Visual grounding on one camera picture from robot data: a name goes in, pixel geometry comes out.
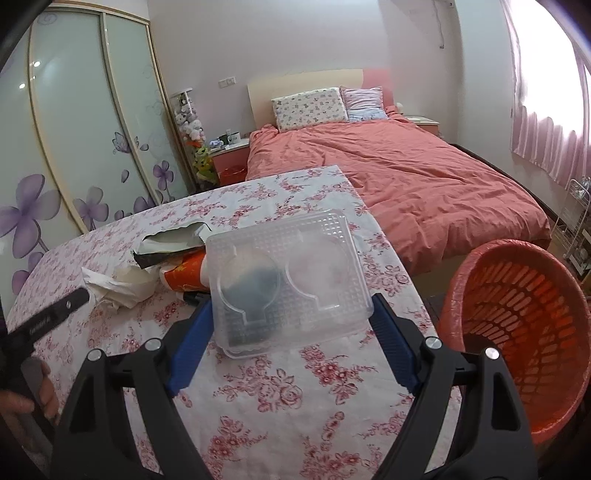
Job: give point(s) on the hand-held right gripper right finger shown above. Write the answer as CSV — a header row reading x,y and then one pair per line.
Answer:
x,y
397,350

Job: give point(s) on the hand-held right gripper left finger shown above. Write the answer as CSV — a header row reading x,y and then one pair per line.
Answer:
x,y
189,350

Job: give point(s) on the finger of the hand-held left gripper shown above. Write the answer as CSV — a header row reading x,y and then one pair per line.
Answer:
x,y
74,302

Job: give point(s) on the black checkered wrapper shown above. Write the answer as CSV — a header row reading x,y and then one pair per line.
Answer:
x,y
191,295

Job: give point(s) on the white paper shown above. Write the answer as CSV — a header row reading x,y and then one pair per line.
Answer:
x,y
129,284

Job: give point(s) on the orange paper cup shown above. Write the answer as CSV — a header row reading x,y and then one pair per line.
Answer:
x,y
184,272

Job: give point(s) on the dark foil bag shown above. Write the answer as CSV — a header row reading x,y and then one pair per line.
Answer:
x,y
171,240

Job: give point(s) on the clear plastic tray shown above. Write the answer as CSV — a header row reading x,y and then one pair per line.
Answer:
x,y
286,277

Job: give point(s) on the orange plastic basket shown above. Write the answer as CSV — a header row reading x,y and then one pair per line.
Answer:
x,y
521,314

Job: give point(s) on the person's left hand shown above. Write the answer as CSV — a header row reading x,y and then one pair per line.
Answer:
x,y
48,392

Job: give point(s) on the table with floral cloth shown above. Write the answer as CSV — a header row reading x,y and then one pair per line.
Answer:
x,y
300,392

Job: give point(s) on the bed with coral duvet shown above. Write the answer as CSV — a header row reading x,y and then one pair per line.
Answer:
x,y
415,184

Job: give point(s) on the sliding wardrobe with purple flowers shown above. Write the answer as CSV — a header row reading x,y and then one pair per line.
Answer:
x,y
83,115

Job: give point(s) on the yellow green plush toy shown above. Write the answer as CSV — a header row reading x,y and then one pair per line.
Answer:
x,y
203,164

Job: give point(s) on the pink nightstand with mugs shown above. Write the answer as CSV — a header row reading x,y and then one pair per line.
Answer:
x,y
231,157

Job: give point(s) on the dark mug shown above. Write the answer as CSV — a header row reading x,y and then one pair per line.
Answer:
x,y
224,138

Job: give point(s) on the clear tube of plush toys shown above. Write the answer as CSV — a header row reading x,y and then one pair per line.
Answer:
x,y
187,115

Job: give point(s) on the pink striped pillow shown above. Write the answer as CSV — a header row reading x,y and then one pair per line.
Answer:
x,y
364,104

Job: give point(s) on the floral pillow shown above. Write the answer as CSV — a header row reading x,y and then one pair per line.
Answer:
x,y
309,110

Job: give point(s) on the pink curtain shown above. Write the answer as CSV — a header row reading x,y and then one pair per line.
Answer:
x,y
545,115

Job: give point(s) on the cream and pink headboard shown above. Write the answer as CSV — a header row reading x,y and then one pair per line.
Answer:
x,y
300,81

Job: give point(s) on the white wall socket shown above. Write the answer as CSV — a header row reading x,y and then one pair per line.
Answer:
x,y
227,82

